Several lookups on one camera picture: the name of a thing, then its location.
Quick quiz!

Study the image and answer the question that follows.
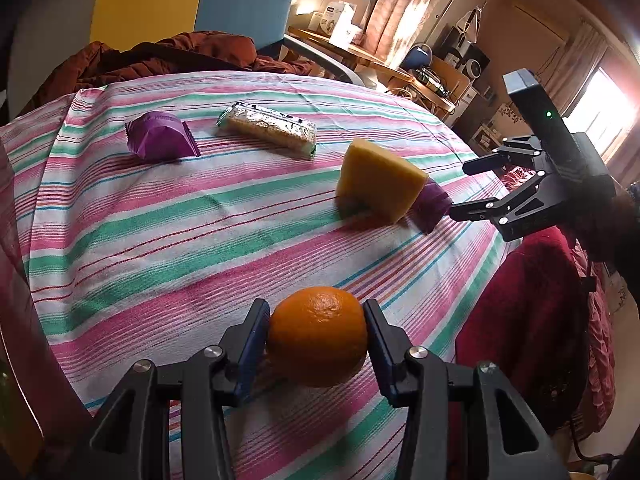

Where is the wooden desk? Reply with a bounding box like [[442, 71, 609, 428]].
[[287, 26, 416, 83]]

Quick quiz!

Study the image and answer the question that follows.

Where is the silver wrapped snack bar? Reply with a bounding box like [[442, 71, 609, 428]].
[[216, 101, 319, 160]]

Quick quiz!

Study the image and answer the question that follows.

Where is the white box with round print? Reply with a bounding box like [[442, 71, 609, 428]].
[[307, 10, 341, 37]]

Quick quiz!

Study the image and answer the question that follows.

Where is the pink green striped tablecloth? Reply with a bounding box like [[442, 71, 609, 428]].
[[0, 70, 523, 480]]

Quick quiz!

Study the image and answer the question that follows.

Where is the blue round bag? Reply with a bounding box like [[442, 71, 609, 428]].
[[400, 44, 436, 73]]

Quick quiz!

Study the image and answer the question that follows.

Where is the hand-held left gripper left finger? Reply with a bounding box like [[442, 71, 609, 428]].
[[89, 298, 272, 480]]

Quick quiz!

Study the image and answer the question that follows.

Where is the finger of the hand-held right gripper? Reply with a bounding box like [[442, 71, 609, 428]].
[[462, 136, 546, 176], [447, 171, 567, 243]]

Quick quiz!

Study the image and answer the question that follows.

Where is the orange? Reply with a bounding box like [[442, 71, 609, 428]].
[[266, 286, 370, 388]]

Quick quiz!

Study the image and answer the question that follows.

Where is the window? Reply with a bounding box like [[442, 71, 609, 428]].
[[565, 67, 640, 161]]

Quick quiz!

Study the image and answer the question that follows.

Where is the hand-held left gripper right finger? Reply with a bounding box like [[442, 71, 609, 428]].
[[363, 298, 570, 480]]

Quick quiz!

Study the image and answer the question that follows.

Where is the grey yellow blue chair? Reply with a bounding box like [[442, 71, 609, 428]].
[[7, 0, 371, 121]]

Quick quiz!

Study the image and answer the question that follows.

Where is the dark red blanket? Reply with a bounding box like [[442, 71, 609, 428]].
[[452, 225, 618, 436]]

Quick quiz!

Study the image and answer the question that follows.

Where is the purple snack packet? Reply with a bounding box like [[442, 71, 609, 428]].
[[125, 111, 202, 162], [407, 182, 453, 235]]

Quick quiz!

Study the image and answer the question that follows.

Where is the white flowered cabinet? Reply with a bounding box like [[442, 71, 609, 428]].
[[470, 102, 526, 156]]

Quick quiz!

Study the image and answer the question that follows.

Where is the brown jacket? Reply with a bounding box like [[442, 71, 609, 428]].
[[20, 31, 321, 116]]

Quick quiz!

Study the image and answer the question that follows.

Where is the yellow sponge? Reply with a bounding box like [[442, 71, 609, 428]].
[[336, 139, 430, 226]]

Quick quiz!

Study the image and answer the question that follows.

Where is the pink patterned curtain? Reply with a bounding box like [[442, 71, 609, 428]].
[[537, 20, 613, 116], [362, 0, 468, 68]]

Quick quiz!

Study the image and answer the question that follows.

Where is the white carton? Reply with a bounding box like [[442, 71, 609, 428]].
[[327, 1, 360, 45]]

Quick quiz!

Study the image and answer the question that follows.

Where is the black stereo speaker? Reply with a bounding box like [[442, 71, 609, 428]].
[[440, 25, 491, 81]]

